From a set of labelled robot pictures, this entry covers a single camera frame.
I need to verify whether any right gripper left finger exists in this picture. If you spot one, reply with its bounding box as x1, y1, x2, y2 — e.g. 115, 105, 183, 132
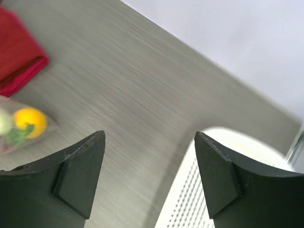
0, 131, 105, 228

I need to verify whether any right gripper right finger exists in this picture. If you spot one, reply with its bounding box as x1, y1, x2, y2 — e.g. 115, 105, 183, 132
194, 132, 304, 228

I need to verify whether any white toy radish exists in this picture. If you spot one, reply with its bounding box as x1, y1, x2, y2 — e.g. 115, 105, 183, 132
0, 108, 34, 147

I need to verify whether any clear zip top bag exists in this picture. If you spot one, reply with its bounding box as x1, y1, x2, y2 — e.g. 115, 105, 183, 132
0, 96, 59, 155

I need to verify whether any yellow toy lemon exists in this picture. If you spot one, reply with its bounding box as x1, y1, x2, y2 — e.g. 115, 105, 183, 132
12, 107, 48, 139

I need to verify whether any white plastic basket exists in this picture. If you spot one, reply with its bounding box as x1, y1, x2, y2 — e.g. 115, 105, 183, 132
155, 127, 292, 228

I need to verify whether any red folded cloth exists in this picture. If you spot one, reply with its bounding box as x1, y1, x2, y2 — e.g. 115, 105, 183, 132
0, 6, 49, 97

